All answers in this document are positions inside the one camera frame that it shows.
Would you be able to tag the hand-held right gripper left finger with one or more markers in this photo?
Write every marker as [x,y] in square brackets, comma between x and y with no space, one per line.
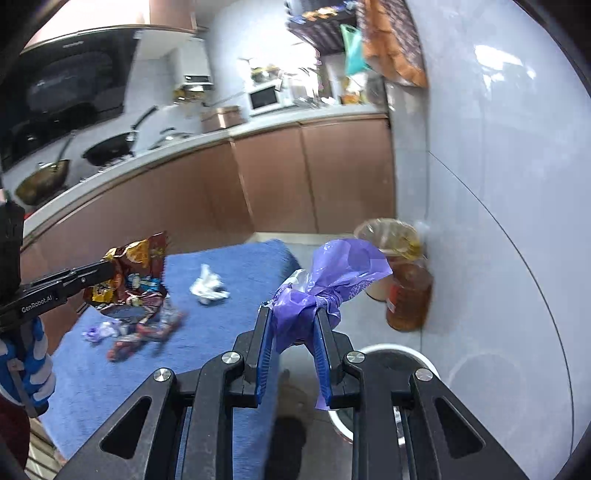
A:
[263,355]

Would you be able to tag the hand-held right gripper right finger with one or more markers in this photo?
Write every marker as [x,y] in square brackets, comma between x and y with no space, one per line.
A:
[324,369]

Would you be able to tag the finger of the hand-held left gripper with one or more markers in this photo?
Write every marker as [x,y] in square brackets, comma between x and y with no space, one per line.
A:
[78,277]

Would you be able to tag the brown snack packet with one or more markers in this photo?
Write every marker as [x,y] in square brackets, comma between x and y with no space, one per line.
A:
[134,277]

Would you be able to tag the small purple wrapper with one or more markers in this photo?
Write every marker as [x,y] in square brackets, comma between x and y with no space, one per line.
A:
[99,332]

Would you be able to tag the white waste bin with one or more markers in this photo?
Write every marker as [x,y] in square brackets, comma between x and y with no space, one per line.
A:
[392,357]

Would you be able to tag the purple plastic bag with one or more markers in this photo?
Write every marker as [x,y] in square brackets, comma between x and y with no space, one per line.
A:
[339,272]

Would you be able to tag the person's left forearm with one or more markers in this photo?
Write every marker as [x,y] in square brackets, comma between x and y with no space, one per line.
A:
[11,429]

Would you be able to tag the person's left hand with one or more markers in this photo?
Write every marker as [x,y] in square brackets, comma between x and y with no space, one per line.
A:
[34,369]

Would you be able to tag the blue fluffy mat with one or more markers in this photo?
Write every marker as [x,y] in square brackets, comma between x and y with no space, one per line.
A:
[217,332]

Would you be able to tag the red snack wrapper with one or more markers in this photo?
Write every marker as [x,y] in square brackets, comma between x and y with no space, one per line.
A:
[147,330]

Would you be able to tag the crumpled white tissue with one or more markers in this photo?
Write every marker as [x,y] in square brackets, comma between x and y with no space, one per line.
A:
[208,287]

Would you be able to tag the brass wok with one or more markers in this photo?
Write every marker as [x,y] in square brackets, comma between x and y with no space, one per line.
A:
[44,180]

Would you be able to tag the amber cooking oil jug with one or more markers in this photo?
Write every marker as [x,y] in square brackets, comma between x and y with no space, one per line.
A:
[408,295]

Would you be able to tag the black frying pan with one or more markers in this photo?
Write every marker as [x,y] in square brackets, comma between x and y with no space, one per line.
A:
[111,150]

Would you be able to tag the brown kitchen base cabinet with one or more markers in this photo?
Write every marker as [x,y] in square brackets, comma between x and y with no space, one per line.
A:
[277,175]

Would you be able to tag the copper storage box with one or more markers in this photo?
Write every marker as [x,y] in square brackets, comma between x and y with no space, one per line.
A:
[222,119]

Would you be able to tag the white water heater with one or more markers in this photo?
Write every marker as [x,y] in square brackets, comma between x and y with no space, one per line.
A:
[191,64]

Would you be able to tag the white microwave oven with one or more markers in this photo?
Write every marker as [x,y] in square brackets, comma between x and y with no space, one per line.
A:
[264,98]

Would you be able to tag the teal plastic bag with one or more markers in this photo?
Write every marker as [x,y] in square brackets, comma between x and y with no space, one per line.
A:
[353,50]

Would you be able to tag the orange patterned cloth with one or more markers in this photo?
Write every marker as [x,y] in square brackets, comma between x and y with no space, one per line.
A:
[392,41]

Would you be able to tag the brown wall cabinet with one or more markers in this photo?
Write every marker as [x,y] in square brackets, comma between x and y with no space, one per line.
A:
[173,14]

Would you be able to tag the cluttered wall shelf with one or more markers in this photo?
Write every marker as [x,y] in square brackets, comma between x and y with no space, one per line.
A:
[318,25]

